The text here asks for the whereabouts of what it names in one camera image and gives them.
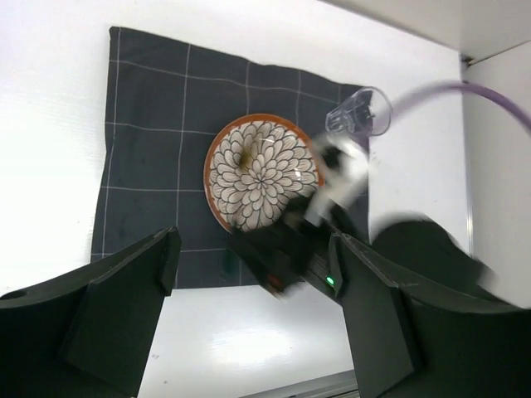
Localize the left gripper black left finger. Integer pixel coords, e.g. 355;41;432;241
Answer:
1;227;181;397

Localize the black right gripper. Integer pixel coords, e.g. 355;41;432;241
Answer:
228;198;357;301

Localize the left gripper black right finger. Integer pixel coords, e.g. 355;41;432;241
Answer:
334;235;530;397

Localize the floral patterned plate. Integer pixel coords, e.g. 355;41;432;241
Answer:
203;114;323;231

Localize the clear drinking glass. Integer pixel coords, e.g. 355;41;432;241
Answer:
324;86;392;140

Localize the dark grey checked cloth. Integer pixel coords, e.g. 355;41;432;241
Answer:
91;27;356;289

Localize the gold fork green handle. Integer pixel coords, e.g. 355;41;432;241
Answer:
222;148;251;278

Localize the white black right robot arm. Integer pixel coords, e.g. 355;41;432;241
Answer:
227;197;495;301

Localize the aluminium frame rail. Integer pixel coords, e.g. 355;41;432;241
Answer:
244;370;360;398

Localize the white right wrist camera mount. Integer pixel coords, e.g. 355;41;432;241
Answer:
304;133;370;226

